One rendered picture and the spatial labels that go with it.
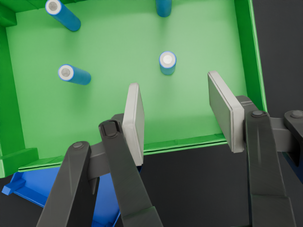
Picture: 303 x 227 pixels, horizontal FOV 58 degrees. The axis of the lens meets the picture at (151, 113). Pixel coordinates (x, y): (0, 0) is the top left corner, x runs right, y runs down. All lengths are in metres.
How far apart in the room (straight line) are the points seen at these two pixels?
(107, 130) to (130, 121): 0.01
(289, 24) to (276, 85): 0.16
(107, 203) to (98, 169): 0.66
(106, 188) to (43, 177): 0.18
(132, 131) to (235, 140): 0.06
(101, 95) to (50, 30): 0.11
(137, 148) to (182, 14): 0.23
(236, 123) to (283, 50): 0.67
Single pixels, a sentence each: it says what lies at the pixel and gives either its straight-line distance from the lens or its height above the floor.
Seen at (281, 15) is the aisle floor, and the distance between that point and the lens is 0.84.
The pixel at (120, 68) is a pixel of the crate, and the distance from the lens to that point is 0.35.
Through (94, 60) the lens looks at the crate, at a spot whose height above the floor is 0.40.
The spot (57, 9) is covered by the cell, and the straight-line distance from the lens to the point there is 0.32.
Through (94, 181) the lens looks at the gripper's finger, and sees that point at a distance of 0.16.
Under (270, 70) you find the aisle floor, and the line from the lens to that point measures 0.80.
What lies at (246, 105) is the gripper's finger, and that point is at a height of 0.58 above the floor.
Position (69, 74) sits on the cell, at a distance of 0.30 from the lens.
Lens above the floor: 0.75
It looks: 86 degrees down
